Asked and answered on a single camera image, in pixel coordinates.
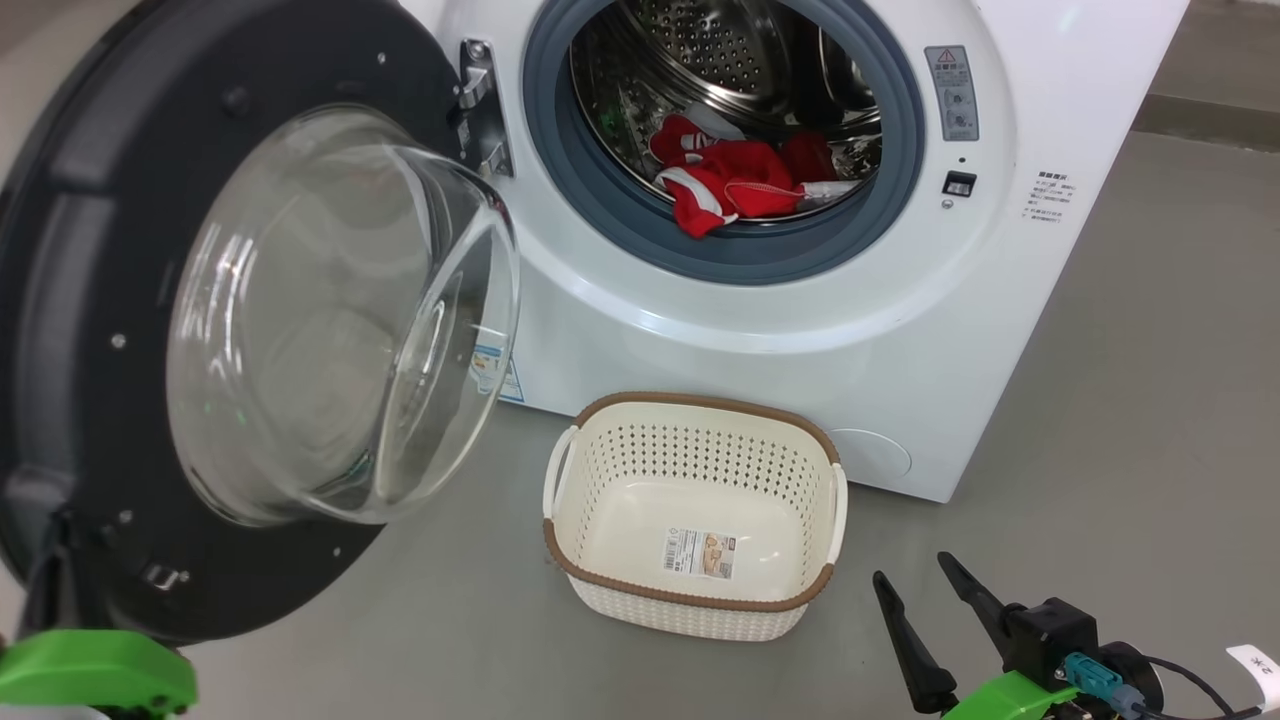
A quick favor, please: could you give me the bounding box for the teal right cable connector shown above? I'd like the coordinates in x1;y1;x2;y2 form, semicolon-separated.
1063;652;1146;716

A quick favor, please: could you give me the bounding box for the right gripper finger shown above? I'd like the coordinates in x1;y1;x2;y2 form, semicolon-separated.
937;551;1007;641
872;571;958;715

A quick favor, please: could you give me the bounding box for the round dark glass washer door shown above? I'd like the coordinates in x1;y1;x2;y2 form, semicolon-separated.
0;0;523;646

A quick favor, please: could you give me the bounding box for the product label sticker with barcode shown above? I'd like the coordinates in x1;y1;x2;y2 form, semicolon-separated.
660;528;738;581

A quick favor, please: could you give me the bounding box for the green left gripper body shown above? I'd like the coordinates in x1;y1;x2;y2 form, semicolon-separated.
0;628;199;716

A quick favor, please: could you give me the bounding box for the cream perforated laundry basket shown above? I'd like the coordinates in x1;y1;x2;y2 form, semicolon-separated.
542;391;849;642

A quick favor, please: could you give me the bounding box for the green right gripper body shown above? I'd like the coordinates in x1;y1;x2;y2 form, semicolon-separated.
940;668;1081;720

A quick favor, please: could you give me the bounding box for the white right cable tag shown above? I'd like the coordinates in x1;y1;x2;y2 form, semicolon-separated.
1226;644;1280;691

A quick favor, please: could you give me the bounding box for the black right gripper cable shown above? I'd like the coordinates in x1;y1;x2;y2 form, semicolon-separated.
1140;655;1263;720

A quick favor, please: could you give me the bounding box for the stainless steel washing machine drum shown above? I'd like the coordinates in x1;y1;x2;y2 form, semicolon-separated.
570;0;883;223

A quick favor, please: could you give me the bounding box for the grey warning sticker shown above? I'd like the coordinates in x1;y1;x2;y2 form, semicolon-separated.
924;45;981;143

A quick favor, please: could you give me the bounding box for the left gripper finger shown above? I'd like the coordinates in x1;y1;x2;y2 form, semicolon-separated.
22;512;76;636

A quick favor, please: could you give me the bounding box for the round drain filter cover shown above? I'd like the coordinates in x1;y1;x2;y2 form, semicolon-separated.
830;428;913;481

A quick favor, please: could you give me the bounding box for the blue energy label sticker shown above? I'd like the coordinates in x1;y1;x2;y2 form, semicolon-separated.
470;345;526;404

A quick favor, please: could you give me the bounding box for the red and white garment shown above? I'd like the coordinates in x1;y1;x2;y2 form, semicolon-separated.
648;113;861;239

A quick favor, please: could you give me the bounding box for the white front-load washing machine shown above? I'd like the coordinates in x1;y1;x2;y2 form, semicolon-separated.
400;0;1191;504

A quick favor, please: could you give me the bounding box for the metal door hinge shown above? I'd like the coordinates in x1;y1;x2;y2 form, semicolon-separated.
458;38;516;179

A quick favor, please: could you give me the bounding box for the printed text label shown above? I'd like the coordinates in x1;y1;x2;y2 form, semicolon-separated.
1022;170;1079;223

